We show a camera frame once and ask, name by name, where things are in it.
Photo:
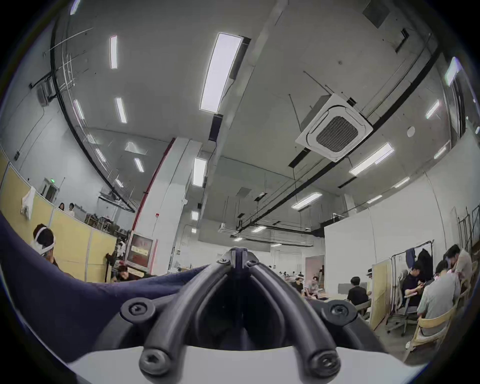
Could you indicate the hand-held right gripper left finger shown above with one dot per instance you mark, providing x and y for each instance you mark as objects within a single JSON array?
[{"x": 176, "y": 318}]

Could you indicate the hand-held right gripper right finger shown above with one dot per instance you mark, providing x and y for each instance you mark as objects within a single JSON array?
[{"x": 300, "y": 318}]

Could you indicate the dark blue garment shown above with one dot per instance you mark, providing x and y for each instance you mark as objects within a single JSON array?
[{"x": 56, "y": 303}]

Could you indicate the group of people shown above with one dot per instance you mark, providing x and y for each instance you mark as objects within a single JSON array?
[{"x": 309, "y": 287}]

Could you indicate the red framed cabinet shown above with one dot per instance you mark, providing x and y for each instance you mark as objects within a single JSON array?
[{"x": 140, "y": 252}]

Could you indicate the grey office chair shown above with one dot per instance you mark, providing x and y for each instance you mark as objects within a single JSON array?
[{"x": 401, "y": 311}]

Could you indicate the wooden chair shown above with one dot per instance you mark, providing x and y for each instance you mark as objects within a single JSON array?
[{"x": 431, "y": 332}]

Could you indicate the clothes rack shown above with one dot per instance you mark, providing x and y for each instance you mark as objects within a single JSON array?
[{"x": 423, "y": 258}]

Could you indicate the white cloth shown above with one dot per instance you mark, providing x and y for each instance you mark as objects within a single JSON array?
[{"x": 28, "y": 202}]

